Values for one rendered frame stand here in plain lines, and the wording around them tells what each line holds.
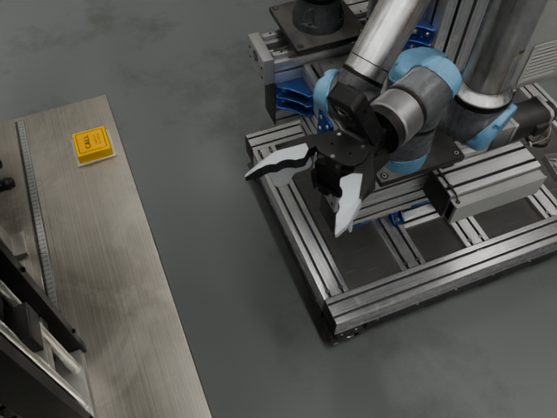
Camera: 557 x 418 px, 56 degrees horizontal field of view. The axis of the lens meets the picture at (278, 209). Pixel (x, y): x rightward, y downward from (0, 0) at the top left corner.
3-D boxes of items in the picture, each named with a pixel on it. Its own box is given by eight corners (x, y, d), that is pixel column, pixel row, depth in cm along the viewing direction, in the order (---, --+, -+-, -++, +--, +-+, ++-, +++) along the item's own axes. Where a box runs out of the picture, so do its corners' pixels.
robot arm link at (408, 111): (426, 100, 71) (376, 79, 75) (406, 118, 69) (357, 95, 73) (420, 142, 77) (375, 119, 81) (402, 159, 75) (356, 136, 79)
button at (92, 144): (113, 154, 113) (110, 147, 111) (80, 164, 111) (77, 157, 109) (106, 133, 116) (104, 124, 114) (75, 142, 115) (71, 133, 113)
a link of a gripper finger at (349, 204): (360, 260, 64) (361, 202, 70) (360, 230, 60) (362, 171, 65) (334, 259, 65) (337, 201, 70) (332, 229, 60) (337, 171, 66)
